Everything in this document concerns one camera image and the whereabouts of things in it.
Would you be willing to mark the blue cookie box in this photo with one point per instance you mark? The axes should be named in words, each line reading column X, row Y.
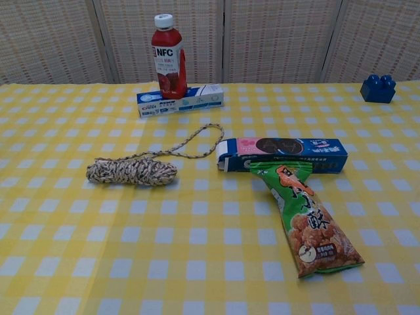
column 295, row 152

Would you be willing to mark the white blue toothpaste box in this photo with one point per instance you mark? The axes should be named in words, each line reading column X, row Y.
column 197, row 101

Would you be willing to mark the red NFC juice bottle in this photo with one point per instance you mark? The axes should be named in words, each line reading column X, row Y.
column 169, row 59

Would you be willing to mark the green snack bag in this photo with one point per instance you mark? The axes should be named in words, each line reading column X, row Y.
column 308, row 220

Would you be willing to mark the yellow checkered tablecloth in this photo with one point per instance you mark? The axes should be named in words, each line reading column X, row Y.
column 131, row 246

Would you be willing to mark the woven folding screen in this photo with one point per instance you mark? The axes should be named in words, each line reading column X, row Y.
column 279, row 39

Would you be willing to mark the blue toy building brick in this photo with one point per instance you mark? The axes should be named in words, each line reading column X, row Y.
column 377, row 89

